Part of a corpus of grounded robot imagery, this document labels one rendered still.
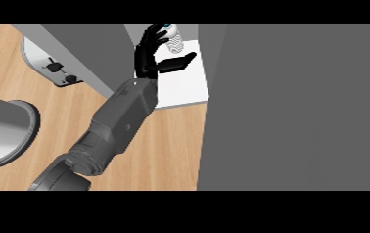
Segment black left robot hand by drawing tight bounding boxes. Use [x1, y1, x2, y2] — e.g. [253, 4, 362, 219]
[132, 23, 197, 80]

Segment grey cabinet with white shelf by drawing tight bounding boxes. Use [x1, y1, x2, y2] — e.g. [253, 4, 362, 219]
[10, 23, 210, 111]

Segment large flat grey cabinet door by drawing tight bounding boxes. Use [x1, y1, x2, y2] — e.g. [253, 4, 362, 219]
[194, 23, 370, 192]

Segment white appliance with black knobs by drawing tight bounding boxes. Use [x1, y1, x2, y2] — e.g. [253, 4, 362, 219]
[20, 35, 85, 88]

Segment round grey metal pot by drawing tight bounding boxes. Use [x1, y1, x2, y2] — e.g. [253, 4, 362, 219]
[0, 99, 41, 167]

